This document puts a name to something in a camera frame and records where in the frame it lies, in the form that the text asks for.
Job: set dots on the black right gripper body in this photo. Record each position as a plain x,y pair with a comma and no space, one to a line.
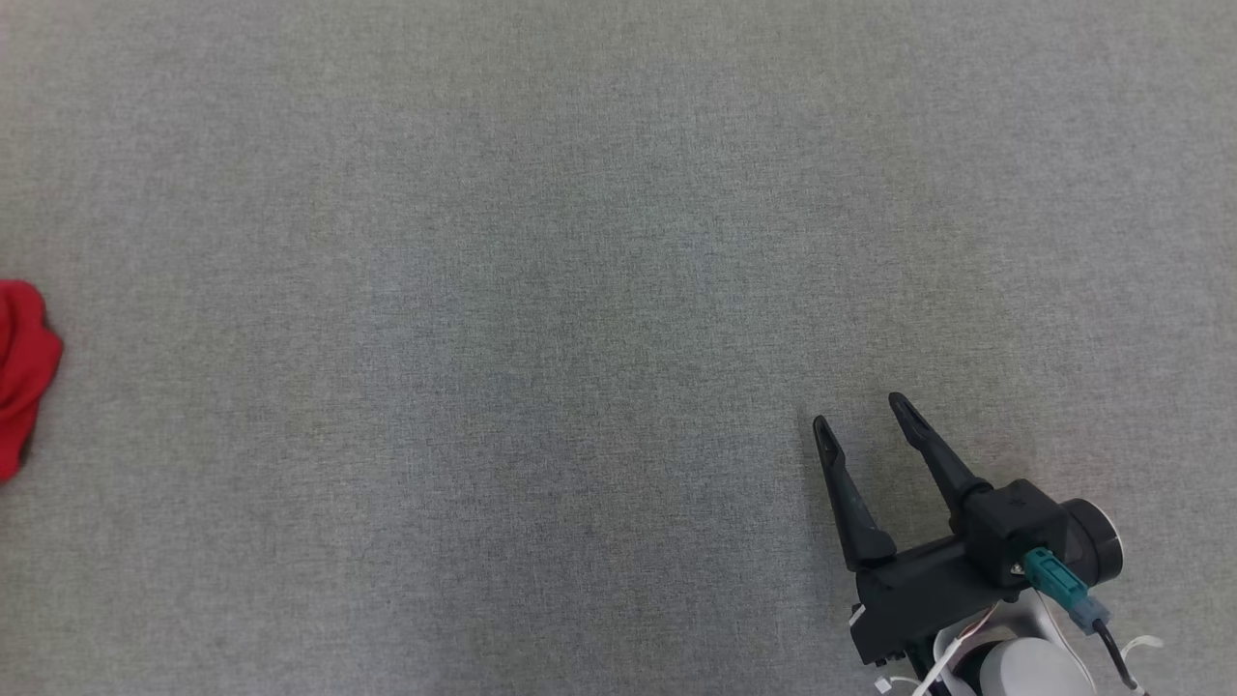
918,599

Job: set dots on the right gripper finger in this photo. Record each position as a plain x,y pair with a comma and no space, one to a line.
850,503
942,464

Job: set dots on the red Bulls jersey shirt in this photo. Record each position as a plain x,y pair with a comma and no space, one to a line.
24,367

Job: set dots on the grey fabric sofa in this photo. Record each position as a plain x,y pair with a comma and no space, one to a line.
580,290

